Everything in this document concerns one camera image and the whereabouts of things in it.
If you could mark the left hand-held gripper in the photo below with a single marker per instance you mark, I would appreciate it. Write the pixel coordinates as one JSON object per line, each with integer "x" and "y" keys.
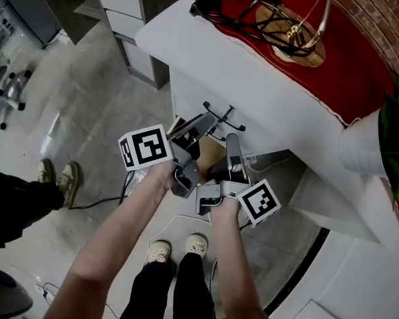
{"x": 146, "y": 146}

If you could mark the person's right forearm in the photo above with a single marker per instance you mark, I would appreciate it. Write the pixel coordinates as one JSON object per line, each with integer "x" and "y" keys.
{"x": 236, "y": 261}

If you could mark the person's right hand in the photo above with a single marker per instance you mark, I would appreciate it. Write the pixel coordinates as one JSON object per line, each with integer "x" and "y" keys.
{"x": 237, "y": 168}

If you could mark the person's left cream clog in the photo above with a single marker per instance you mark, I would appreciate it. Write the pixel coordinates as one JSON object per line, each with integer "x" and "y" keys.
{"x": 159, "y": 252}

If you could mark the globe table lamp gold stand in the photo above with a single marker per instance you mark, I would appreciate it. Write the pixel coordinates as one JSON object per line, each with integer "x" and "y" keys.
{"x": 306, "y": 55}

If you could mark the dark grey panel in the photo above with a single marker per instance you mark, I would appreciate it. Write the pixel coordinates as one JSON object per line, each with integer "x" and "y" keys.
{"x": 33, "y": 12}

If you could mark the red table cloth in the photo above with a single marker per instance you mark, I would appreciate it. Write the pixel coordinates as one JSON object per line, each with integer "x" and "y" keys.
{"x": 352, "y": 62}

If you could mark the white curved platform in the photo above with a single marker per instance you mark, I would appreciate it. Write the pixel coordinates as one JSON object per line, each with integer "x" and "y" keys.
{"x": 352, "y": 277}

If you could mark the grey side cabinet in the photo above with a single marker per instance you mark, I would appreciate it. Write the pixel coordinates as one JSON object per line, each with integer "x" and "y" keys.
{"x": 126, "y": 15}

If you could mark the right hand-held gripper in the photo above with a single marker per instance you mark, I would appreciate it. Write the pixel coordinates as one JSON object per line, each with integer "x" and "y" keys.
{"x": 259, "y": 203}

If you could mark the person's black trousers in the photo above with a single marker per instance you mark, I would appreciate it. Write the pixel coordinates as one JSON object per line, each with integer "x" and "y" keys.
{"x": 186, "y": 294}

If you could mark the person's left hand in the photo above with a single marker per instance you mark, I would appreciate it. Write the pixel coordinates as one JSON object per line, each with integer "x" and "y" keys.
{"x": 187, "y": 137}

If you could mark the person's cream clog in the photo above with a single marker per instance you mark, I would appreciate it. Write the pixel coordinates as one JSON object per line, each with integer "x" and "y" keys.
{"x": 197, "y": 247}
{"x": 159, "y": 252}

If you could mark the person's right cream clog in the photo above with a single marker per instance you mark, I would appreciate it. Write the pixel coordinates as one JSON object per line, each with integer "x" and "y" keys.
{"x": 197, "y": 247}

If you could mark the dark round stool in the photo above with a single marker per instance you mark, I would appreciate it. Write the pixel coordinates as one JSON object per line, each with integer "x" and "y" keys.
{"x": 6, "y": 297}

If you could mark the person's left forearm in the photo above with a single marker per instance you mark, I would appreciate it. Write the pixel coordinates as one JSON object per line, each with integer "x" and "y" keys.
{"x": 119, "y": 231}

